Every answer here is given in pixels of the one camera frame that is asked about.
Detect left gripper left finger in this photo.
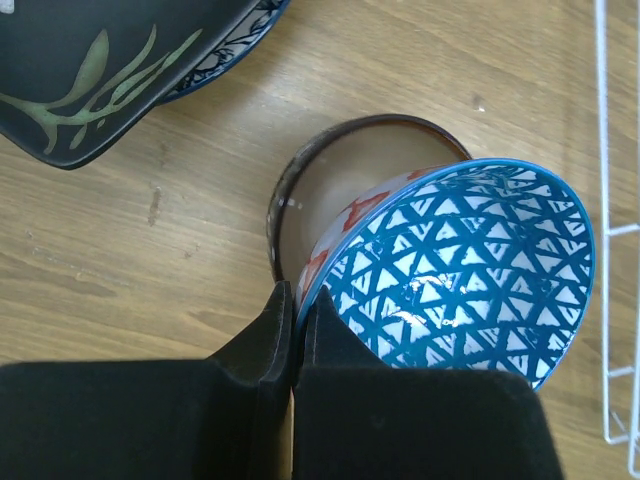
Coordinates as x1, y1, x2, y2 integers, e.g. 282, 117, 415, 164
1, 282, 293, 479

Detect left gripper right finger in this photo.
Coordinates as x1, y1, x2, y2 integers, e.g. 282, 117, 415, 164
293, 291, 563, 479

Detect red white patterned bowl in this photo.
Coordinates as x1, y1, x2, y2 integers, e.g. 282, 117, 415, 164
295, 158, 595, 389

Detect dark brown bowl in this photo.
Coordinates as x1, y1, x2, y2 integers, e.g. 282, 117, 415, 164
266, 113, 472, 284

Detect blue white floral plate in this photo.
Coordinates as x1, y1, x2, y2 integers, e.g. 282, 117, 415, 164
160, 0, 290, 104

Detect black square plate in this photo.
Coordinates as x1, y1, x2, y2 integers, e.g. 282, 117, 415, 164
1, 1, 258, 169

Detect white wire dish rack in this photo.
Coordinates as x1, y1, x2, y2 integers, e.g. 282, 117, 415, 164
594, 0, 640, 446

